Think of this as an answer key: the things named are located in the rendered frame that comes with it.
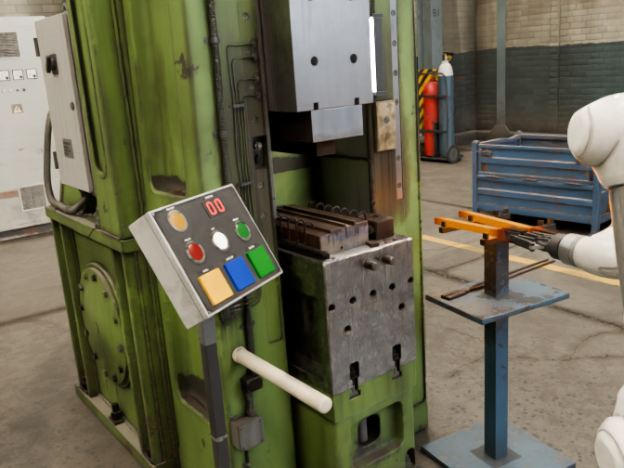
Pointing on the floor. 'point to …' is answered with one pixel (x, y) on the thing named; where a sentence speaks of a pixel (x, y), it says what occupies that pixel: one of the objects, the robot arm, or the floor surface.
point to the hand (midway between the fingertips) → (513, 235)
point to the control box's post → (207, 337)
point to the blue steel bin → (537, 180)
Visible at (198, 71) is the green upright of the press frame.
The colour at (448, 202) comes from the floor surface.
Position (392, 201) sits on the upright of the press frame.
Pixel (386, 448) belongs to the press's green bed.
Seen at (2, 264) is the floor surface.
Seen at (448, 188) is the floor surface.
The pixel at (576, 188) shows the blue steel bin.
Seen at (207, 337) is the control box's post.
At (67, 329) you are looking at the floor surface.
